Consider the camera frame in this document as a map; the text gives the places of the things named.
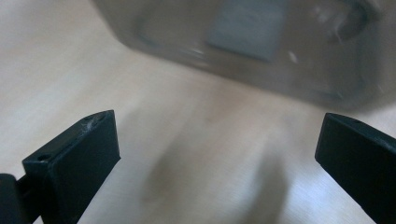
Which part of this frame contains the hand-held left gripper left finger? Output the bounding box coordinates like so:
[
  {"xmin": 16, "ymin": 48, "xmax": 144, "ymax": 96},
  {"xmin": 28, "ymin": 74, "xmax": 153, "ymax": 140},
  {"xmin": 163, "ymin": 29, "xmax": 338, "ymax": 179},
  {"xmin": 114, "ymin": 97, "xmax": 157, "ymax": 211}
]
[{"xmin": 21, "ymin": 109, "xmax": 121, "ymax": 224}]

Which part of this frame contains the translucent grey storage box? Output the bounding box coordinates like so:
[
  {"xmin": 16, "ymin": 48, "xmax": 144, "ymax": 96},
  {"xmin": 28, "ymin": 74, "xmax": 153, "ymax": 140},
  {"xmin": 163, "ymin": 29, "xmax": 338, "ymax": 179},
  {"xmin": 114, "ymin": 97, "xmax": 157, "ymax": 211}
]
[{"xmin": 92, "ymin": 0, "xmax": 396, "ymax": 111}]

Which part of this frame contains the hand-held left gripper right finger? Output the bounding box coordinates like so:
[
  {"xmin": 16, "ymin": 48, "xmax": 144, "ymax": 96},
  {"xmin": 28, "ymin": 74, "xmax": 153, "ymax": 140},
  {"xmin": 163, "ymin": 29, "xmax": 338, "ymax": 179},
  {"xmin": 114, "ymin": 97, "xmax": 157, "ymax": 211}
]
[{"xmin": 314, "ymin": 112, "xmax": 396, "ymax": 224}]

